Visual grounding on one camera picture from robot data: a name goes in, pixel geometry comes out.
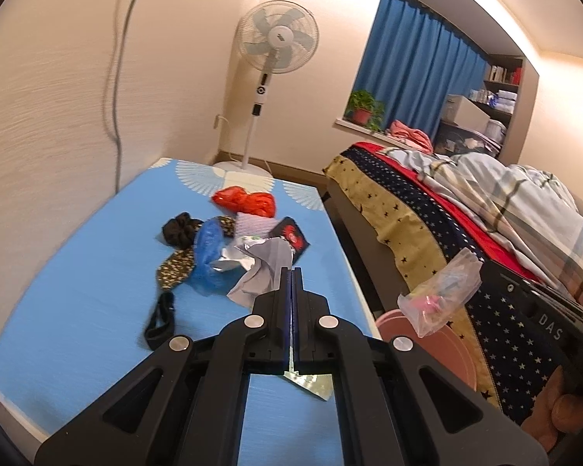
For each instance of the white cloth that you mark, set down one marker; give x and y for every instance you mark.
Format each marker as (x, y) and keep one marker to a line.
(248, 241)

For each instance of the leopard print cloth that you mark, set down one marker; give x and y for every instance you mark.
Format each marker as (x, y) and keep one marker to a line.
(175, 267)

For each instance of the black and red packet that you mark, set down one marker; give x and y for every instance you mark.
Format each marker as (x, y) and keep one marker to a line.
(294, 238)

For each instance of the bookshelf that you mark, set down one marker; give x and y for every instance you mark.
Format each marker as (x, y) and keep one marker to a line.
(503, 82)

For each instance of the potted green plant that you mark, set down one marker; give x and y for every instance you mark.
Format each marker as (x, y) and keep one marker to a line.
(364, 107)

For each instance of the red plastic bag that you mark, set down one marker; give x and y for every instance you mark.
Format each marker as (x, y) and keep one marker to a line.
(243, 201)

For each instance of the cardboard box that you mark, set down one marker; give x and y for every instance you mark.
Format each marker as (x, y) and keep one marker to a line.
(464, 111)

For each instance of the clear plastic bag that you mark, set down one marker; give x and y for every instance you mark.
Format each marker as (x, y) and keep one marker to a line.
(437, 296)

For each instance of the lavender quilted packet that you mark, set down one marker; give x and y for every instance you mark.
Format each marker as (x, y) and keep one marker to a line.
(255, 225)

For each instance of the blue curtain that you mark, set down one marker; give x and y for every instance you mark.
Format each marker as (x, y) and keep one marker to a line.
(418, 58)

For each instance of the pink plastic bucket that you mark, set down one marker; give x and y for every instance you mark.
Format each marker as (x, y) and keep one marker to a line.
(452, 354)

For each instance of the white standing fan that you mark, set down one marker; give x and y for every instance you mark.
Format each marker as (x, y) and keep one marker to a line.
(277, 36)

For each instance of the person's right hand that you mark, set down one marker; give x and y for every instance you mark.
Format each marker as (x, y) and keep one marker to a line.
(563, 412)

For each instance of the pink clothes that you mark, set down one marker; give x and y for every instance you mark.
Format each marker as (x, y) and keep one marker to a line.
(408, 133)

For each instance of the silver foil scrap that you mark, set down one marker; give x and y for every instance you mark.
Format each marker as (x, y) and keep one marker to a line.
(311, 386)

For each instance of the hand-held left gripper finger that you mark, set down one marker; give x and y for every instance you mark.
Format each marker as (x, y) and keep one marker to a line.
(297, 310)
(286, 310)

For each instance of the black scrunchie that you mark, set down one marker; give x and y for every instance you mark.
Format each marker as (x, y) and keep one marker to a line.
(179, 230)

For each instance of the crumpled silver wrapper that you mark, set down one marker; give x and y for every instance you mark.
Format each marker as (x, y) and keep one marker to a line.
(228, 262)

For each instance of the plaid duvet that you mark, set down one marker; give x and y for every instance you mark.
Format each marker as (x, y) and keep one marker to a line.
(515, 194)

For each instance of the red blanket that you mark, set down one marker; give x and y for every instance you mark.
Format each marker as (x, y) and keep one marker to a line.
(459, 208)

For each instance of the blue ironing board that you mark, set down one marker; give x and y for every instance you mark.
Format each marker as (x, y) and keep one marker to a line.
(77, 276)

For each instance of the bed with star sheet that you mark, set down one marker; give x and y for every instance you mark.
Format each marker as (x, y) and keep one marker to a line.
(418, 218)

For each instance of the white windowsill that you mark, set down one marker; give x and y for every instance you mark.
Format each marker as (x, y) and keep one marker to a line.
(359, 128)

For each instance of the dark bed frame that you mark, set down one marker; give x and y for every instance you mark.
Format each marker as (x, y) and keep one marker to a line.
(359, 233)

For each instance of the blue plastic bag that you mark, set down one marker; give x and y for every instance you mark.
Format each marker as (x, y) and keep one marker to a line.
(209, 257)

